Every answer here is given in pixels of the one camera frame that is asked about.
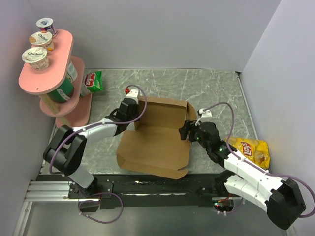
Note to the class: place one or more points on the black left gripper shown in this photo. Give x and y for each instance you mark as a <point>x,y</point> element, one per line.
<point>136,109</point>

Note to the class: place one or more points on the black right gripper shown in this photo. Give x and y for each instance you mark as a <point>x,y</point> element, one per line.
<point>183,131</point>

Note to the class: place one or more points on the brown cardboard paper box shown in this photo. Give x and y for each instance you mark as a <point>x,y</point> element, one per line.
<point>155,146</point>

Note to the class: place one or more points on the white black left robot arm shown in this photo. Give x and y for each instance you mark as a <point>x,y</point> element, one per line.
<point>66,149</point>

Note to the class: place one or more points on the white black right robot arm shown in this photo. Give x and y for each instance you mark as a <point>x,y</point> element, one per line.
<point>280,199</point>

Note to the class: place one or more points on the green red snack bag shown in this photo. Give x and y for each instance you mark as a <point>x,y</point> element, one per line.
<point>92,82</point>

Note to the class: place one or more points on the white green label container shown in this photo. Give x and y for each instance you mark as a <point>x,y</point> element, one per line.
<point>71,72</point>

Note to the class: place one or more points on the green cylindrical can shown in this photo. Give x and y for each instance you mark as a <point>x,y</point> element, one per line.
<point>63,93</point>

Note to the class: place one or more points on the yellow Lays chips bag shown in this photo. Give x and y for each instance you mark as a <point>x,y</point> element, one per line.
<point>256,151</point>

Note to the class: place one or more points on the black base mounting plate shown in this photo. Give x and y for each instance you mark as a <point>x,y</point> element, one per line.
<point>141,190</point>

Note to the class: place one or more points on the small electronics board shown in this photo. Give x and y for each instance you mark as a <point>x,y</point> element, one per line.
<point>223,206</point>

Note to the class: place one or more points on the white Chobani yogurt cup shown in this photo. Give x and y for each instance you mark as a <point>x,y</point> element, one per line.
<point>36,57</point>

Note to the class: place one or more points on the orange Chobani yogurt cup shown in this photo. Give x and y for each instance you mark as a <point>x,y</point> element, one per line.
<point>42,39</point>

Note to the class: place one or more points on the blue white yogurt cup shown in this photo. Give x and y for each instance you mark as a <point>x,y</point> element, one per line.
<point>46,24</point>

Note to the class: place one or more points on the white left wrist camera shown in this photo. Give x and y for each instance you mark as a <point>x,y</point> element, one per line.
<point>132,93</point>

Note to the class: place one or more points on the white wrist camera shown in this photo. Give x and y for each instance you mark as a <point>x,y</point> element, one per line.
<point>204,116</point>
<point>132,93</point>

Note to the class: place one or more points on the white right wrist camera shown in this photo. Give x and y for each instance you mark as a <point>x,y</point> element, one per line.
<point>204,116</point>

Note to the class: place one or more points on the aluminium frame rail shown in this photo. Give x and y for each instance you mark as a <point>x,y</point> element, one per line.
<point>47,191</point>

